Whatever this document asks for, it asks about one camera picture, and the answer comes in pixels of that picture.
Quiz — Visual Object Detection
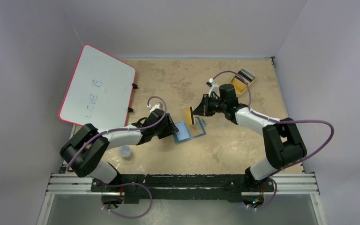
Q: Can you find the blue leather card holder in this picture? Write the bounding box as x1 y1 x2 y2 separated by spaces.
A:
173 117 206 143

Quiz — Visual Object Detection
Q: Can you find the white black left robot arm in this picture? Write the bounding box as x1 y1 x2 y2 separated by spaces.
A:
60 109 178 192

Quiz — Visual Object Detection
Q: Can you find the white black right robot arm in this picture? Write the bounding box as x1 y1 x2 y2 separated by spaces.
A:
193 80 307 191

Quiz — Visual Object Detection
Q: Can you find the cream oval card tray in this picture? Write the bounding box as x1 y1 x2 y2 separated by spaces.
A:
228 74 251 96

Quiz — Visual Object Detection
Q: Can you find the stack of cards in tray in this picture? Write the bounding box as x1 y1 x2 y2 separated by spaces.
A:
238 68 255 84

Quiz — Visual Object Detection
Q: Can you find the pink framed whiteboard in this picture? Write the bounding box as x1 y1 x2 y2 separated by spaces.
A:
58 44 136 129

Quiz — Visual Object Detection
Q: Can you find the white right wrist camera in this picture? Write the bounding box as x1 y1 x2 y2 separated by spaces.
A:
206 78 219 97

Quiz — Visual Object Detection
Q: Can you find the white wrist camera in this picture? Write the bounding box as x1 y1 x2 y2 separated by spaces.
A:
206 78 219 97
147 102 164 113

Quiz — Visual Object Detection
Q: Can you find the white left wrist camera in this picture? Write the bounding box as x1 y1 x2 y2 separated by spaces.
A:
147 102 164 113

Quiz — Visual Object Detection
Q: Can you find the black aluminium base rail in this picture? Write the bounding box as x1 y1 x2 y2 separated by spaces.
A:
45 172 320 206

